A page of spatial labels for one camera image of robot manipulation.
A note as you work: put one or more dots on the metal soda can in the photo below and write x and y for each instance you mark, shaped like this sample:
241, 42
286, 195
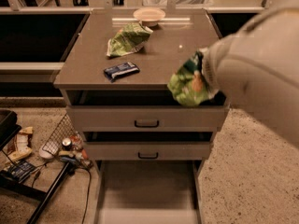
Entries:
67, 144

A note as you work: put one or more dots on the grey drawer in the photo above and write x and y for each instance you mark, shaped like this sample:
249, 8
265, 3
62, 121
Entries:
163, 146
144, 111
147, 192

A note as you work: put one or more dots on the wire mesh basket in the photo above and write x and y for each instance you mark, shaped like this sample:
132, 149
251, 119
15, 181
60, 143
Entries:
76, 154

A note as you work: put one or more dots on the top grey drawer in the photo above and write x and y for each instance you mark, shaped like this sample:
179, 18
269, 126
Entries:
144, 111

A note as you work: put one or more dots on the white dish on floor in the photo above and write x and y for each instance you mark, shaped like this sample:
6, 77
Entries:
48, 150

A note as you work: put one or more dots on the middle grey drawer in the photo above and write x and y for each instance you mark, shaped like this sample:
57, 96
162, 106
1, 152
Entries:
163, 146

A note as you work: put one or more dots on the blue snack packet on floor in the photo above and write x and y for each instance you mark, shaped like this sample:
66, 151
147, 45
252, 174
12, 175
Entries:
18, 171

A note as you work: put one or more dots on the grey drawer cabinet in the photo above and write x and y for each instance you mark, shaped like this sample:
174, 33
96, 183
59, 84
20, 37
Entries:
173, 40

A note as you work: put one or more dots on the green rice chip bag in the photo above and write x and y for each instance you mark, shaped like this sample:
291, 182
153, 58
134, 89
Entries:
188, 85

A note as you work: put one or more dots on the black stand frame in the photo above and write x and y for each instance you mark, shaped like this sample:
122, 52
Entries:
13, 181

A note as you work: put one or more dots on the white bowl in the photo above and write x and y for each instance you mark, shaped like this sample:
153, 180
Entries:
149, 16

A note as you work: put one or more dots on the orange white snack bag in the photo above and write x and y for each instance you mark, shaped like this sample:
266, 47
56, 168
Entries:
20, 146

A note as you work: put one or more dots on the crumpled green chip bag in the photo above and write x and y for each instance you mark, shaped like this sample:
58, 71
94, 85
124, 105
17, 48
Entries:
130, 39

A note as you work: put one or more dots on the bottom grey drawer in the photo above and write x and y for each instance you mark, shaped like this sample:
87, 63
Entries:
147, 192

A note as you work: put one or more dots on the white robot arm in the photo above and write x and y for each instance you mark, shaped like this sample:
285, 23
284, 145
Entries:
258, 69

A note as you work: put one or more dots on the dark blue snack bar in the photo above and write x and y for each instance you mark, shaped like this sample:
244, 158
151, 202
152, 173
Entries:
121, 70

